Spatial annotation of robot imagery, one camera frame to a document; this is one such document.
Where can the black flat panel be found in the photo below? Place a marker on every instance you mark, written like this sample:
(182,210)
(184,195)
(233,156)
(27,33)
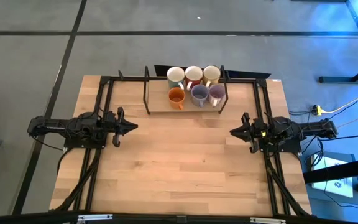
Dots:
(247,74)

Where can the black stand crossbar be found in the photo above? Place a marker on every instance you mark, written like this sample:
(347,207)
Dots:
(337,170)

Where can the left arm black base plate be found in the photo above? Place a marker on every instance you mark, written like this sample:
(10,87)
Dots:
(73,144)

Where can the yellow coffee mug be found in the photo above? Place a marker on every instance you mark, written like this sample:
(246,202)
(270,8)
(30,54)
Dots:
(211,74)

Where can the lavender blue coffee mug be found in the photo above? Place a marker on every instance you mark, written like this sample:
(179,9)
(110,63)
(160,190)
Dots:
(199,95)

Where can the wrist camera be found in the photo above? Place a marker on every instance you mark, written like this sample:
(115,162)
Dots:
(110,123)
(263,134)

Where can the wooden shelf with black frame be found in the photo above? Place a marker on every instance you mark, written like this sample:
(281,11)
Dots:
(157,102)

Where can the mauve purple coffee mug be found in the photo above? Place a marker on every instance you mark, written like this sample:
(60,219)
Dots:
(217,93)

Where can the orange coffee mug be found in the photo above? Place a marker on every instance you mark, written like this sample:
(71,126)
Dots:
(176,97)

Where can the silver metal bracket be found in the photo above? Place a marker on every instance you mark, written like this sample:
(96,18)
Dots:
(95,217)
(267,221)

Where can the black T-shaped stand foot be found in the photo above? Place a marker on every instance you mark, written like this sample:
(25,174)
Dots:
(337,80)

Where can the teal coffee mug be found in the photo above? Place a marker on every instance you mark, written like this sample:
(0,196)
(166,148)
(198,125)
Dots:
(175,76)

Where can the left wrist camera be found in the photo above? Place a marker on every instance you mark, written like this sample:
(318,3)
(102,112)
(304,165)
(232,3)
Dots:
(110,123)

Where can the yellow power strip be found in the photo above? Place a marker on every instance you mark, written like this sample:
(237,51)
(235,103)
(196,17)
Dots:
(317,109)

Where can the black aluminium table frame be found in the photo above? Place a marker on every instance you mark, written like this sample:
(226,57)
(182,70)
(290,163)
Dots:
(257,96)

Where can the red coffee mug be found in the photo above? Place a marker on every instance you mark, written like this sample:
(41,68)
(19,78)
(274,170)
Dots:
(193,74)

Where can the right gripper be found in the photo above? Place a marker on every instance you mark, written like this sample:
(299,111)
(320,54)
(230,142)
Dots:
(253,133)

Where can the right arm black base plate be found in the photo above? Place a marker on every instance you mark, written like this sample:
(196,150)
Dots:
(292,148)

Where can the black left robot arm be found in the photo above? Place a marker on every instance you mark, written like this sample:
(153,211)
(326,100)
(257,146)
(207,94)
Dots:
(51,127)

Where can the black table edge bar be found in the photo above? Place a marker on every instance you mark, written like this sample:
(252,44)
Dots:
(26,219)

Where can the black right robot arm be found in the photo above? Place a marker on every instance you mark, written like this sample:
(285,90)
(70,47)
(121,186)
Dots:
(312,127)

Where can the white box with logo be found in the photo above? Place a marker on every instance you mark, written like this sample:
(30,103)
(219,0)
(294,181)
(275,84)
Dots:
(331,186)

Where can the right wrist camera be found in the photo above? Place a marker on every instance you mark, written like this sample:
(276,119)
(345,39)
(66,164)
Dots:
(263,134)

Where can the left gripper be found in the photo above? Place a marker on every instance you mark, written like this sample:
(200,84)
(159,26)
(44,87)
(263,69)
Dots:
(120,127)

